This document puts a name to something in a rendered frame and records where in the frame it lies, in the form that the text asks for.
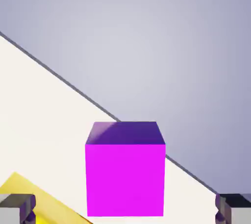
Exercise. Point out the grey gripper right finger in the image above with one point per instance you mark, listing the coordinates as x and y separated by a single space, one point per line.
233 208

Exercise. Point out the small magenta cube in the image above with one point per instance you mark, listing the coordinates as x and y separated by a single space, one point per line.
125 179

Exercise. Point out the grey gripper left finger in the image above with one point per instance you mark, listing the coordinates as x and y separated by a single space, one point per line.
17 206

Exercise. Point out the large yellow box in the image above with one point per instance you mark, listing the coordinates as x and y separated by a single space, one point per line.
58 206

